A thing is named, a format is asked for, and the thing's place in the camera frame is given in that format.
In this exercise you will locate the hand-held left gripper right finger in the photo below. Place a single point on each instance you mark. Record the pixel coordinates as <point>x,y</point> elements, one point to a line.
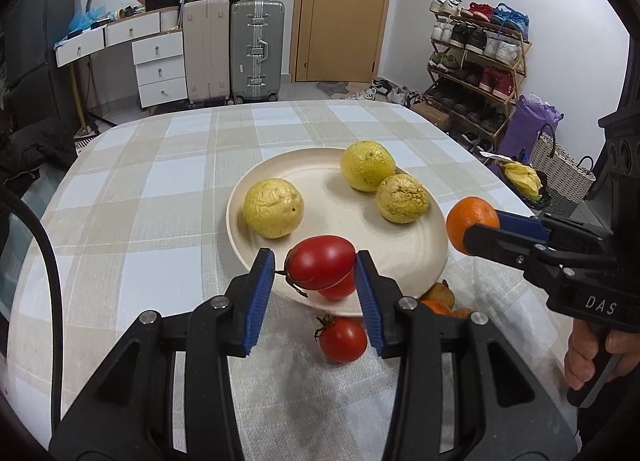
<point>370,306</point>

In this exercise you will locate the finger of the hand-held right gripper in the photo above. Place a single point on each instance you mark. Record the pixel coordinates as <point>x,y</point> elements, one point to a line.
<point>522,227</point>
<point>500,242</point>

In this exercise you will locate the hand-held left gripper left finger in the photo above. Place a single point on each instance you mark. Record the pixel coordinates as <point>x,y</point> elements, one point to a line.
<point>255,301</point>

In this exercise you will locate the round red tomato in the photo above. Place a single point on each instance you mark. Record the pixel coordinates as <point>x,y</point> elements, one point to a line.
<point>340,291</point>

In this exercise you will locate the orange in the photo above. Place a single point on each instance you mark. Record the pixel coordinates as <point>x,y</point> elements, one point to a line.
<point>467,216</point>
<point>437,308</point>

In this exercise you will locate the elongated red tomato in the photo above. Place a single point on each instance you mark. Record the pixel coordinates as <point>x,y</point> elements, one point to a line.
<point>320,261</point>

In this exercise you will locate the large yellow-green lemon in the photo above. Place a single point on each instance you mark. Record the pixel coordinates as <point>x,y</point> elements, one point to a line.
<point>273,208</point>

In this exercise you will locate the cream round plate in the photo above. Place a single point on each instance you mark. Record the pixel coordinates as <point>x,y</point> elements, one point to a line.
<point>325,221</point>

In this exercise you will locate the yellow guava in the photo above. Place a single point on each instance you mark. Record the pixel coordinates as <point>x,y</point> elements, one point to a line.
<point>367,166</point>
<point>402,198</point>

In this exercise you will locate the person's right hand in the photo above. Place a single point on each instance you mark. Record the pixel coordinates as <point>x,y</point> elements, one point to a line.
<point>580,356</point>

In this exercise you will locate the red tomato with stem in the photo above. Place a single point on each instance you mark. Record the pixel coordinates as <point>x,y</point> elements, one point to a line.
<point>345,341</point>

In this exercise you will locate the yellow plastic bag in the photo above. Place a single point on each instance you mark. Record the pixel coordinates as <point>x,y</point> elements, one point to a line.
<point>522,178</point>

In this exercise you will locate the woven basket bag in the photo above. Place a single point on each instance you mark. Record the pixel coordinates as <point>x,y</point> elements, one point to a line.
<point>562,173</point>

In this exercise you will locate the purple bag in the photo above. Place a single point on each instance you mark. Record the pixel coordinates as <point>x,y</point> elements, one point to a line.
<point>530,123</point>

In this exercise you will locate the small cardboard box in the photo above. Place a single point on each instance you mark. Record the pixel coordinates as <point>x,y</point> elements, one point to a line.
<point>432,113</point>

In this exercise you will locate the wooden shoe rack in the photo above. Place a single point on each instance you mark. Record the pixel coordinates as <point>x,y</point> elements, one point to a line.
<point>520,61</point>

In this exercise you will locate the shoes on floor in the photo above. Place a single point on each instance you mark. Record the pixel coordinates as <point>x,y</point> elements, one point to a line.
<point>395,91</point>

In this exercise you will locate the rows of shoes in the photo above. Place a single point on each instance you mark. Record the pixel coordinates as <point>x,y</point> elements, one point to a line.
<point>475,38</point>

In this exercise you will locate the grey doormat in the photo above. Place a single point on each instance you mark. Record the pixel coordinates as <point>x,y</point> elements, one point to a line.
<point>332,88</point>

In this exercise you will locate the silver suitcase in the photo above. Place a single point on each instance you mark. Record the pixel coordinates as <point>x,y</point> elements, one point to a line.
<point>257,51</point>

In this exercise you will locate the white desk with drawers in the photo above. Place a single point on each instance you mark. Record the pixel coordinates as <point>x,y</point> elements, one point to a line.
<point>155,71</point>

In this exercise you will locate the beige suitcase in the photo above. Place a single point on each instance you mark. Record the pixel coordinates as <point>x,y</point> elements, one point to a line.
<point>206,51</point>

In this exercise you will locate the wooden door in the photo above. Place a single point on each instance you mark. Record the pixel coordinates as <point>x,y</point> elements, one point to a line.
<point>345,31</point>

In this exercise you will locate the black jacket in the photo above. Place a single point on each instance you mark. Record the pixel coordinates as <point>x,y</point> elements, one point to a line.
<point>35,151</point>

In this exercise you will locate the blue plastic bag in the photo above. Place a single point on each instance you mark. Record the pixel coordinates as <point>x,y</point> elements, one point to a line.
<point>85,20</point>

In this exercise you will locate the dark grey refrigerator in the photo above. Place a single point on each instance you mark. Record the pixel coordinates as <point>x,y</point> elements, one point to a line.
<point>40,41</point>

